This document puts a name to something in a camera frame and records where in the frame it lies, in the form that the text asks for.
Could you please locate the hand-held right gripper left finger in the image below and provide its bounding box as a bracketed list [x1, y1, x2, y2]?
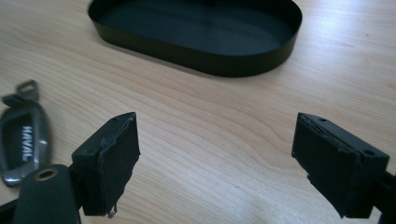
[71, 111, 141, 218]

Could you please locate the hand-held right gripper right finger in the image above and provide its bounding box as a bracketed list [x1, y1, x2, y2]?
[290, 112, 390, 219]

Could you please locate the black oval tray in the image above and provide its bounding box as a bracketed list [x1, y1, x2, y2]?
[87, 0, 304, 78]

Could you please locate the grey car key fob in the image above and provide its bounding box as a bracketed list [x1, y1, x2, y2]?
[0, 79, 51, 188]

